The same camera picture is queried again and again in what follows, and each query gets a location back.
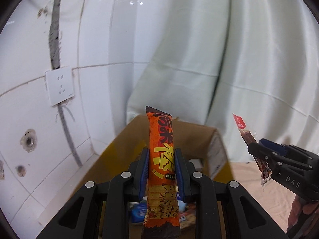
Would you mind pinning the white wall socket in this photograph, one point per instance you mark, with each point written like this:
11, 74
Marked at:
59, 86

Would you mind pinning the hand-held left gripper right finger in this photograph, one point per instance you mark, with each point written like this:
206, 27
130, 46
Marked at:
180, 174

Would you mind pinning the blue tissue pack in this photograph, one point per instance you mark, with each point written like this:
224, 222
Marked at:
139, 212

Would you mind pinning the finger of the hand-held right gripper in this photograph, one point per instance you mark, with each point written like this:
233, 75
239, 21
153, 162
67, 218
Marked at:
271, 145
264, 154

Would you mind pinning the orange snack bar packet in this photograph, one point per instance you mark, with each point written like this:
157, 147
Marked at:
162, 154

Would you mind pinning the red snack packet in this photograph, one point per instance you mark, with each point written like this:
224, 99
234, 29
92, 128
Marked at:
189, 215

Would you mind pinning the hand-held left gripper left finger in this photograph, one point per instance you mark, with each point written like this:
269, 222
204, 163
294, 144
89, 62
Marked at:
144, 171

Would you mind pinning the white curtain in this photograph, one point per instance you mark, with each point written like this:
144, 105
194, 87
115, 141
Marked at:
249, 67

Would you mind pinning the red sausage stick packet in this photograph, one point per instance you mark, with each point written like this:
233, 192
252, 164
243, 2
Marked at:
245, 134

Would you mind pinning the person's right hand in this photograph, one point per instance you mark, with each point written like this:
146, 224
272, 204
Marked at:
302, 205

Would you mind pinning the brown cardboard box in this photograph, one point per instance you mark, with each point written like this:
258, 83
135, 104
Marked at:
194, 142

